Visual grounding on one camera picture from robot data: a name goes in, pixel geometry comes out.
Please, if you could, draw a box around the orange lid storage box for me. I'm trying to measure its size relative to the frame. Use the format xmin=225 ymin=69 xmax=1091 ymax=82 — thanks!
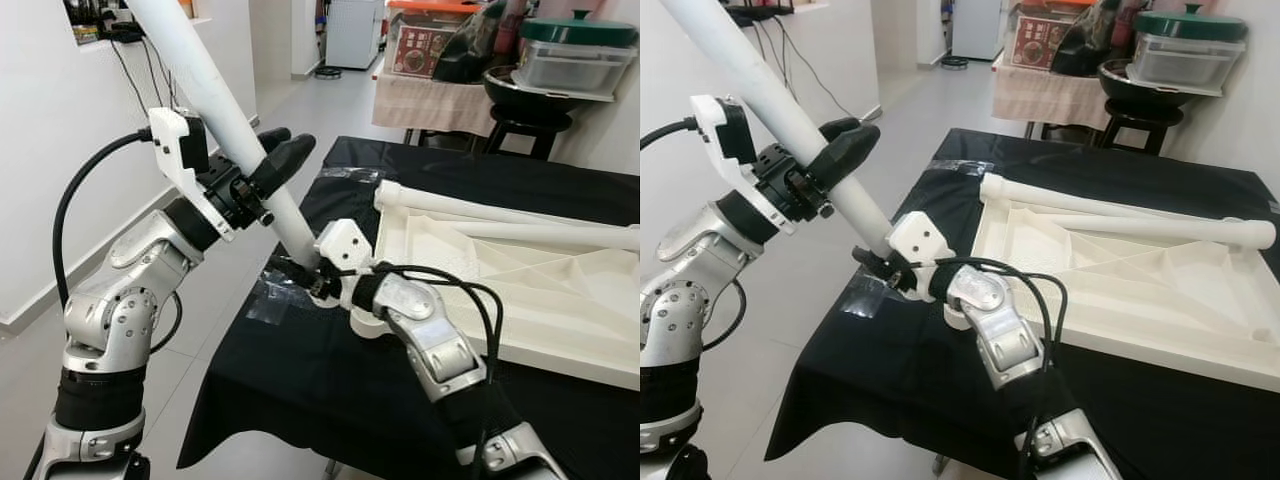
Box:
xmin=1010 ymin=0 xmax=1091 ymax=71
xmin=385 ymin=0 xmax=481 ymax=79

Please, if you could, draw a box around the clear container green lid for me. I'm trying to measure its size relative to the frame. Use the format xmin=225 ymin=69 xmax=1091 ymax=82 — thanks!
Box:
xmin=510 ymin=10 xmax=639 ymax=101
xmin=1130 ymin=5 xmax=1249 ymax=96

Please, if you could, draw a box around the black bag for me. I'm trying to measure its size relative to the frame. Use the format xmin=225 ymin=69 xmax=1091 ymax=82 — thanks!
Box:
xmin=1050 ymin=0 xmax=1136 ymax=79
xmin=430 ymin=0 xmax=526 ymax=86

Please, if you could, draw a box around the black tablecloth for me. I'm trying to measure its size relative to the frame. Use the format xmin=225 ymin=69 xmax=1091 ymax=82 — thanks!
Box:
xmin=765 ymin=127 xmax=1280 ymax=480
xmin=175 ymin=135 xmax=641 ymax=480

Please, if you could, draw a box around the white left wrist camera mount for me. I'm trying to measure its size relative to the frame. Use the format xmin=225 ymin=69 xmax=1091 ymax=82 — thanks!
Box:
xmin=690 ymin=95 xmax=796 ymax=236
xmin=148 ymin=107 xmax=236 ymax=243

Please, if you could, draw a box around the black round stool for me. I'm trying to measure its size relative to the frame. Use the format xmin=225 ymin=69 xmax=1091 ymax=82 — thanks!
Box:
xmin=1095 ymin=100 xmax=1181 ymax=156
xmin=485 ymin=105 xmax=576 ymax=161

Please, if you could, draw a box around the white fridge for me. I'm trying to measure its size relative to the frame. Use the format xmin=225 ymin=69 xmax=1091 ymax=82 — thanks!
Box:
xmin=950 ymin=0 xmax=1006 ymax=61
xmin=325 ymin=0 xmax=386 ymax=71

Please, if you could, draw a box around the black electronic device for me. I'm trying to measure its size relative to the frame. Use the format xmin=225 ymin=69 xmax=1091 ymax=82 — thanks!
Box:
xmin=725 ymin=0 xmax=801 ymax=26
xmin=65 ymin=0 xmax=146 ymax=46

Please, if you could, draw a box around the beige cloth covered side table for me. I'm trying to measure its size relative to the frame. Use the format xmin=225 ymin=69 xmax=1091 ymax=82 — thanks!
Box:
xmin=372 ymin=70 xmax=501 ymax=138
xmin=992 ymin=55 xmax=1111 ymax=129

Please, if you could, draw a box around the white plastic children table top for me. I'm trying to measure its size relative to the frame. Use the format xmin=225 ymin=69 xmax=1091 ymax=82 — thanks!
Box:
xmin=345 ymin=185 xmax=641 ymax=391
xmin=940 ymin=178 xmax=1280 ymax=393

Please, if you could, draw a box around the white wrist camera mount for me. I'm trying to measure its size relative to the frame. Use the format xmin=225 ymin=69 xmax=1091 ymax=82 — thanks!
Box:
xmin=148 ymin=107 xmax=236 ymax=243
xmin=314 ymin=218 xmax=386 ymax=313
xmin=690 ymin=95 xmax=796 ymax=236
xmin=888 ymin=210 xmax=961 ymax=301

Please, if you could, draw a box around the black wall cable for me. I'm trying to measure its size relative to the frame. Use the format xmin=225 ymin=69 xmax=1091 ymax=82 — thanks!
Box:
xmin=105 ymin=40 xmax=141 ymax=116
xmin=143 ymin=38 xmax=183 ymax=111
xmin=770 ymin=15 xmax=886 ymax=121
xmin=748 ymin=20 xmax=776 ymax=66

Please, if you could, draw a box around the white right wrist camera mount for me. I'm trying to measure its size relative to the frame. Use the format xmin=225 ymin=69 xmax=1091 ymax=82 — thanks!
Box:
xmin=314 ymin=218 xmax=386 ymax=313
xmin=888 ymin=210 xmax=961 ymax=301

